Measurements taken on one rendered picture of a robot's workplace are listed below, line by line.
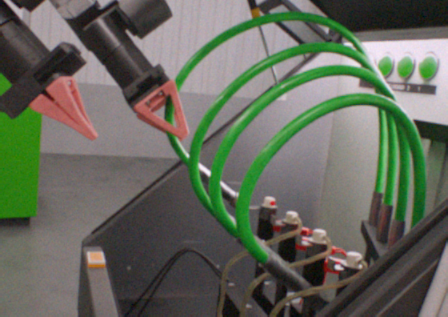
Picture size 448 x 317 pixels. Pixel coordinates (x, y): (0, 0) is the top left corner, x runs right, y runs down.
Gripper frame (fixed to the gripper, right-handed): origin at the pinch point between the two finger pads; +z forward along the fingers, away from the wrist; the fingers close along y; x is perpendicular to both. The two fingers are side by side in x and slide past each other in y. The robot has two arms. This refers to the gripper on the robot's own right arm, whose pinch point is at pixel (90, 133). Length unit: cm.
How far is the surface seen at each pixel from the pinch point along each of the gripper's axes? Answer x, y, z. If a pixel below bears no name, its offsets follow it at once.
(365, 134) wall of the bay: 43, 33, 35
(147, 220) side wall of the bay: 46, -14, 20
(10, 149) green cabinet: 318, -122, -39
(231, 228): -0.7, 5.0, 19.3
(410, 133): -4.2, 27.5, 23.1
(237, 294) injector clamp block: 18.2, -4.0, 34.2
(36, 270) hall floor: 245, -137, 35
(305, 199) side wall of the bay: 54, 15, 42
